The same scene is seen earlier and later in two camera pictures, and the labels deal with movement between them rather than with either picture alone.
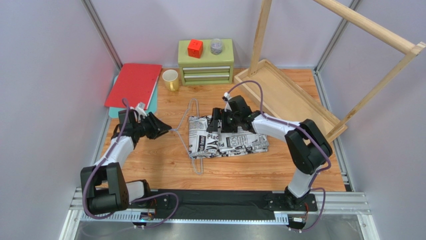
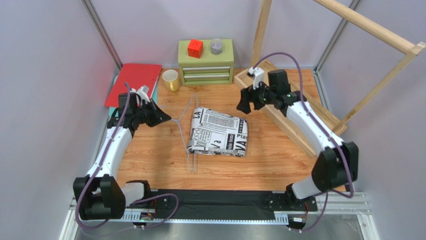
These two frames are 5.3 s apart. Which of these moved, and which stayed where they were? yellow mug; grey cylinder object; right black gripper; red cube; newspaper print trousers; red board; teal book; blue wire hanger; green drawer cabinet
Moved: blue wire hanger; right black gripper; newspaper print trousers
Stayed: yellow mug; grey cylinder object; red cube; red board; green drawer cabinet; teal book
